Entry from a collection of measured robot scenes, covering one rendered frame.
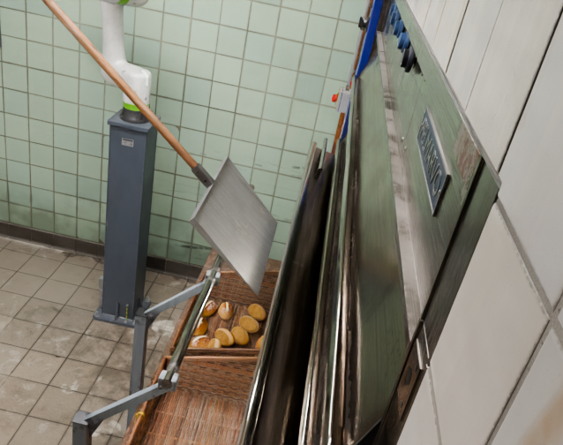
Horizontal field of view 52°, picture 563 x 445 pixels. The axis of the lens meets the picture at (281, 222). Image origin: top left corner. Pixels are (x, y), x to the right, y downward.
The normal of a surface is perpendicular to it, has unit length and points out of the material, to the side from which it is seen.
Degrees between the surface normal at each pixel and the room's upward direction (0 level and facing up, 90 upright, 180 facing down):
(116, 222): 90
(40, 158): 90
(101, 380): 0
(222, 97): 90
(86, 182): 90
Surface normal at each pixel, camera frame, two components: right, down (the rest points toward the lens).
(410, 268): 0.18, -0.86
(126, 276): -0.11, 0.46
